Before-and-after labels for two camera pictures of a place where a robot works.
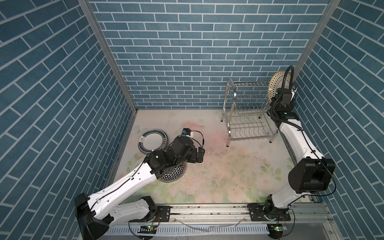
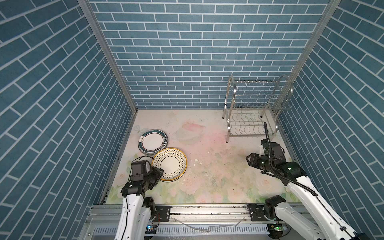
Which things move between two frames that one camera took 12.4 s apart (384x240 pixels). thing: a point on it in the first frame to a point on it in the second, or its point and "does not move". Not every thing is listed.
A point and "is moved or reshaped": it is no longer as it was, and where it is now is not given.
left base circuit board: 147,229 does not move
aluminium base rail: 231,222 does not move
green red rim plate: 152,140 does not move
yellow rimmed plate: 276,82 is moved or reshaped
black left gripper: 194,159 to 157,173
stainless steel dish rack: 245,111 does not move
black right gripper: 290,107 to 252,160
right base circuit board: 275,230 does not move
